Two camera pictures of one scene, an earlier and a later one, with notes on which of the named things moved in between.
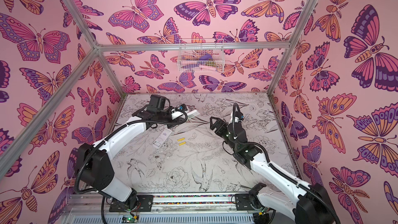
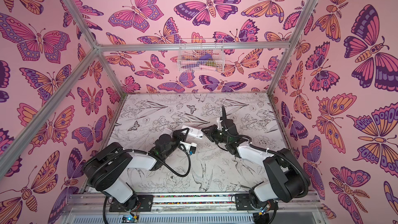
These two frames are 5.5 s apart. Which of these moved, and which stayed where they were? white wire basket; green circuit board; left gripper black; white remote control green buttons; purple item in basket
Moved: white remote control green buttons; left gripper black
Stayed: white wire basket; green circuit board; purple item in basket
